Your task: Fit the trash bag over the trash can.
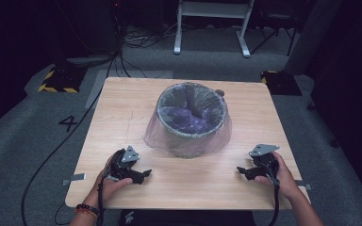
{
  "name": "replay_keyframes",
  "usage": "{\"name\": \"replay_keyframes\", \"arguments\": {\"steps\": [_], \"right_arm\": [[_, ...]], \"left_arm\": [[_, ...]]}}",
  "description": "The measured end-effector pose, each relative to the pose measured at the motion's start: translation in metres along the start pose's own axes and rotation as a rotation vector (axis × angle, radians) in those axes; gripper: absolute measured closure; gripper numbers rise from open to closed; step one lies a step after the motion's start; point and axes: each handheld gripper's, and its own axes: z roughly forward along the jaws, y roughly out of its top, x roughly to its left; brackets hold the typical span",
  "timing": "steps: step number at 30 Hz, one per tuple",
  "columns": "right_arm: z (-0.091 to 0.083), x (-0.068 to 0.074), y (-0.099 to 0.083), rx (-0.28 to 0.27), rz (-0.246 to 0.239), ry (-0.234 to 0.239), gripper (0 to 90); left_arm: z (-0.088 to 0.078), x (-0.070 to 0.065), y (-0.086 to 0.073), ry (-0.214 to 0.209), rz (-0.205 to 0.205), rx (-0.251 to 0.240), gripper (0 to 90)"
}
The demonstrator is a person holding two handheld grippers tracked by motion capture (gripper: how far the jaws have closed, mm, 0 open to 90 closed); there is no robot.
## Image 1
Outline green plastic trash can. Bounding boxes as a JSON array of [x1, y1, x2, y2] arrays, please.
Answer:
[[156, 82, 229, 159]]

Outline long black floor cable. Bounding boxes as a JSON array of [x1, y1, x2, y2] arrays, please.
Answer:
[[20, 53, 123, 226]]

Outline grey pillar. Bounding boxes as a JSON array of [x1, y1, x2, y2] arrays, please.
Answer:
[[284, 0, 343, 75]]

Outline person's dark clothing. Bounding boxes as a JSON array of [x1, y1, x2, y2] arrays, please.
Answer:
[[119, 209, 256, 226]]

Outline black yellow striped base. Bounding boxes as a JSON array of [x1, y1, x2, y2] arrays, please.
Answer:
[[260, 70, 303, 96], [38, 66, 89, 94]]

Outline red string bracelet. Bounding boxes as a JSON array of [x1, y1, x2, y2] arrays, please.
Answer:
[[74, 208, 99, 219]]

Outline black equipment rack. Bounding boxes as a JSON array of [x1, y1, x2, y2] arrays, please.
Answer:
[[84, 0, 128, 57]]

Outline tangle of floor cables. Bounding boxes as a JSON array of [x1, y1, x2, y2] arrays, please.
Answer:
[[122, 23, 178, 50]]

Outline person's left hand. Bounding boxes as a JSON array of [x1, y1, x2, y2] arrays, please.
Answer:
[[90, 153, 134, 208]]

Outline black beaded bracelet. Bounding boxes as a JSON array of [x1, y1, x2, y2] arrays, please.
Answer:
[[74, 203, 101, 217]]

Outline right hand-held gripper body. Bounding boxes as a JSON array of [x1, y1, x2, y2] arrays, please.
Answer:
[[248, 144, 281, 186]]

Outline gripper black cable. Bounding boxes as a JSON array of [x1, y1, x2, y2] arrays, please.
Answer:
[[267, 173, 281, 226], [95, 177, 108, 226]]

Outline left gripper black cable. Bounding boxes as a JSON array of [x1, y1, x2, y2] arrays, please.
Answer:
[[95, 177, 108, 226]]

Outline white desk frame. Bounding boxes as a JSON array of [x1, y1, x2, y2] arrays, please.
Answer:
[[173, 0, 255, 58]]

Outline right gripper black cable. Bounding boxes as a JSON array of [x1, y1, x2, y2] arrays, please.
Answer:
[[267, 173, 281, 226]]

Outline grey metal table bracket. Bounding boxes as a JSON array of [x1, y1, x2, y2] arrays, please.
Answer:
[[295, 180, 314, 191], [61, 172, 87, 186]]

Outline purple plastic trash bag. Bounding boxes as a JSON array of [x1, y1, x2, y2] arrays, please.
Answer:
[[142, 81, 234, 159]]

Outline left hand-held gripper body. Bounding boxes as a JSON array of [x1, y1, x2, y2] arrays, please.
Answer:
[[107, 144, 140, 183]]

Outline person's right hand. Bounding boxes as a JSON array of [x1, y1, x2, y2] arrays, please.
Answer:
[[255, 152, 301, 201]]

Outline black tripod stand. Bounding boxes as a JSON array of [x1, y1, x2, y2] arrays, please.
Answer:
[[250, 8, 300, 57]]

